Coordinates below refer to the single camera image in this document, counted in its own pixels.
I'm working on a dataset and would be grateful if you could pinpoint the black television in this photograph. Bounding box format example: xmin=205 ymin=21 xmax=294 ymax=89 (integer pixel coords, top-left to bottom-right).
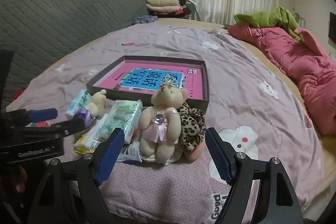
xmin=329 ymin=12 xmax=336 ymax=43

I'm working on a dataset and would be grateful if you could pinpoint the small green tissue pack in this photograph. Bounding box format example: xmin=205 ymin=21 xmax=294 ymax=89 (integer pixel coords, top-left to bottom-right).
xmin=66 ymin=89 xmax=92 ymax=118

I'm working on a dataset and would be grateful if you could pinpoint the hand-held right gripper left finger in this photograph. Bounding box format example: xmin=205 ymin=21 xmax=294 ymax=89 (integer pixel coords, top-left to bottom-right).
xmin=26 ymin=127 xmax=125 ymax=224

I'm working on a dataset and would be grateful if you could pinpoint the large green tissue pack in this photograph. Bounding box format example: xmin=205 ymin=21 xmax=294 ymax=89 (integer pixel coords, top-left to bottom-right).
xmin=106 ymin=99 xmax=143 ymax=144

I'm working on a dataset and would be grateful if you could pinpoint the grey quilted headboard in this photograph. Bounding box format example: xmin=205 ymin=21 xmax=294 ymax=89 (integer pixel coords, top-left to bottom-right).
xmin=0 ymin=0 xmax=147 ymax=109

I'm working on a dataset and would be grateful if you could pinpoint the yellow and white wipes pack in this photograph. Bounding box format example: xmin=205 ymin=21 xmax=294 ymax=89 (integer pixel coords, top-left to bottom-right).
xmin=73 ymin=113 xmax=116 ymax=155

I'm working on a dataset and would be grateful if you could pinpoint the stack of folded clothes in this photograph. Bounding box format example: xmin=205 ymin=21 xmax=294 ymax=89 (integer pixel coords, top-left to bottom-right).
xmin=145 ymin=0 xmax=196 ymax=20

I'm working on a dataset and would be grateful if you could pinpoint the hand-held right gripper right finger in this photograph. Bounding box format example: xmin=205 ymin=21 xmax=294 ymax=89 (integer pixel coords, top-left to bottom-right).
xmin=205 ymin=127 xmax=305 ymax=224

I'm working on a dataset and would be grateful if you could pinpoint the small teddy bear purple dress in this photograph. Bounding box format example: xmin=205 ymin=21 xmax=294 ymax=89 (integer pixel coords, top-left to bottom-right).
xmin=73 ymin=89 xmax=108 ymax=128

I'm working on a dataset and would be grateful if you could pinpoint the teddy bear with pink dress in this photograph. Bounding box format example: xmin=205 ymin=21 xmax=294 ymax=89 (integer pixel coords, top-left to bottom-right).
xmin=138 ymin=76 xmax=188 ymax=165

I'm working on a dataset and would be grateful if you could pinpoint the leopard print scrunchie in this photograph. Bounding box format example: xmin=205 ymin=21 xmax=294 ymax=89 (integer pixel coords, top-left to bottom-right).
xmin=178 ymin=102 xmax=208 ymax=152

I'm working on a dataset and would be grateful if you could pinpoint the person's left hand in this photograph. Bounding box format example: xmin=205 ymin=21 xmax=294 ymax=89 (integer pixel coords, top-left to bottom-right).
xmin=14 ymin=165 xmax=28 ymax=194

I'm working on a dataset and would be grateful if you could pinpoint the blue patterned cloth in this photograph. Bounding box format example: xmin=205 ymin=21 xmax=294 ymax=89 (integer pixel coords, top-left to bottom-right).
xmin=132 ymin=15 xmax=158 ymax=26

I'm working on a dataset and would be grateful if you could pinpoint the purple printed bed sheet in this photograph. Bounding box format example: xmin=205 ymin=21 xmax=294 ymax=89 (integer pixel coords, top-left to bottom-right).
xmin=7 ymin=23 xmax=324 ymax=222

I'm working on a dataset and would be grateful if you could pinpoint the pink and blue book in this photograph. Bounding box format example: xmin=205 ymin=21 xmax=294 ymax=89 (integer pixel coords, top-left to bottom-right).
xmin=98 ymin=62 xmax=205 ymax=98

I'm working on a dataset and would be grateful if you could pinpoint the shallow grey cardboard box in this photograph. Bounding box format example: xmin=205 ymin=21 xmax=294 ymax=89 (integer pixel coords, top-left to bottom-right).
xmin=86 ymin=55 xmax=210 ymax=111

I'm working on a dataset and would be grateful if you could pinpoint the green blanket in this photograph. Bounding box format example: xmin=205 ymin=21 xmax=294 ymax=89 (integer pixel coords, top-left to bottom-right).
xmin=233 ymin=6 xmax=305 ymax=42

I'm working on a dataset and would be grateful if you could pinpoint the pink quilt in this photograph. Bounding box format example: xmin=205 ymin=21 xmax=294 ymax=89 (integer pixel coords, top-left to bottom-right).
xmin=227 ymin=25 xmax=336 ymax=136

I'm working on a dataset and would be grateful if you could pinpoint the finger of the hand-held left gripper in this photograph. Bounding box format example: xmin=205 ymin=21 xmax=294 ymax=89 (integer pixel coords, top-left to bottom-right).
xmin=3 ymin=108 xmax=58 ymax=126
xmin=16 ymin=118 xmax=86 ymax=138

